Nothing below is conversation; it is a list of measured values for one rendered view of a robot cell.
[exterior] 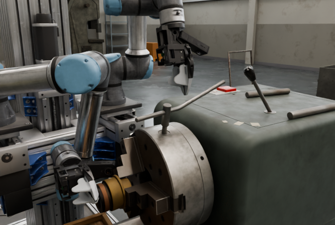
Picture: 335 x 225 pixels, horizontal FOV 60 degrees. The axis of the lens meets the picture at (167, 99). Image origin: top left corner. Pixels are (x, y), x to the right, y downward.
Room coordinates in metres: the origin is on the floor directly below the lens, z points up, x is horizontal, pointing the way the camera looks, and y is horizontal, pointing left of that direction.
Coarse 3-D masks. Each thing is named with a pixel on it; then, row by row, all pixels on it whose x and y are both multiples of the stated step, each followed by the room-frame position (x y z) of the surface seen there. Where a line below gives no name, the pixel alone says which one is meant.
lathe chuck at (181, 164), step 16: (144, 128) 0.79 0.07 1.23; (160, 128) 0.78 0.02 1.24; (144, 144) 0.76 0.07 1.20; (160, 144) 0.70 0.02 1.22; (176, 144) 0.72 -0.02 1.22; (144, 160) 0.76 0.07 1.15; (160, 160) 0.68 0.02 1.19; (176, 160) 0.68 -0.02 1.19; (192, 160) 0.69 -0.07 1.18; (144, 176) 0.80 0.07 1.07; (160, 176) 0.68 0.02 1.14; (176, 176) 0.65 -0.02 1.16; (192, 176) 0.67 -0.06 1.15; (176, 192) 0.63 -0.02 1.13; (192, 192) 0.65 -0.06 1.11; (192, 208) 0.65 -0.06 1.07; (144, 224) 0.77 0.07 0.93; (160, 224) 0.69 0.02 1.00; (176, 224) 0.63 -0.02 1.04; (192, 224) 0.67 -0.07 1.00
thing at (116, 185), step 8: (112, 176) 0.73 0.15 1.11; (96, 184) 0.70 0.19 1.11; (104, 184) 0.69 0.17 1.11; (112, 184) 0.69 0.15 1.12; (120, 184) 0.69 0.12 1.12; (128, 184) 0.71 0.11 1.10; (104, 192) 0.67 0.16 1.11; (112, 192) 0.67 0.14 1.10; (120, 192) 0.68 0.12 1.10; (104, 200) 0.65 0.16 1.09; (112, 200) 0.66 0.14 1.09; (120, 200) 0.67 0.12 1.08; (104, 208) 0.65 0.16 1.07; (112, 208) 0.67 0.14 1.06
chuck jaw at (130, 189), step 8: (144, 184) 0.71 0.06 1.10; (152, 184) 0.71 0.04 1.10; (128, 192) 0.67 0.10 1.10; (136, 192) 0.67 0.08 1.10; (144, 192) 0.67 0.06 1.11; (152, 192) 0.66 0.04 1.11; (160, 192) 0.66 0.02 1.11; (128, 200) 0.67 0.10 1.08; (136, 200) 0.67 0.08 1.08; (144, 200) 0.65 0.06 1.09; (152, 200) 0.64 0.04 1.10; (160, 200) 0.63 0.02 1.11; (168, 200) 0.64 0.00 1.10; (176, 200) 0.63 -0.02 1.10; (144, 208) 0.65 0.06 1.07; (152, 208) 0.64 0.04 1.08; (160, 208) 0.62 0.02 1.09; (168, 208) 0.64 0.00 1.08; (176, 208) 0.63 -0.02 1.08
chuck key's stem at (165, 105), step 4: (164, 104) 0.74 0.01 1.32; (168, 104) 0.74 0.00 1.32; (164, 108) 0.74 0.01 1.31; (168, 108) 0.73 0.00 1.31; (168, 112) 0.74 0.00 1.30; (164, 116) 0.74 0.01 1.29; (168, 116) 0.74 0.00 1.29; (164, 120) 0.74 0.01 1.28; (168, 120) 0.74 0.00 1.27; (164, 124) 0.74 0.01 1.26; (168, 124) 0.75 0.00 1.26; (164, 128) 0.75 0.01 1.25; (164, 132) 0.75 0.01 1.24
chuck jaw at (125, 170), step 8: (120, 144) 0.81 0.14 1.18; (128, 144) 0.79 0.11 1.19; (136, 144) 0.80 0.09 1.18; (128, 152) 0.77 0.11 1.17; (136, 152) 0.78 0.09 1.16; (120, 160) 0.77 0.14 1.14; (128, 160) 0.76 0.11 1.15; (136, 160) 0.77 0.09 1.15; (120, 168) 0.74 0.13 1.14; (128, 168) 0.74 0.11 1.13; (136, 168) 0.75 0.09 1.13; (144, 168) 0.76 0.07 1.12; (120, 176) 0.72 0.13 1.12; (128, 176) 0.76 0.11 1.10
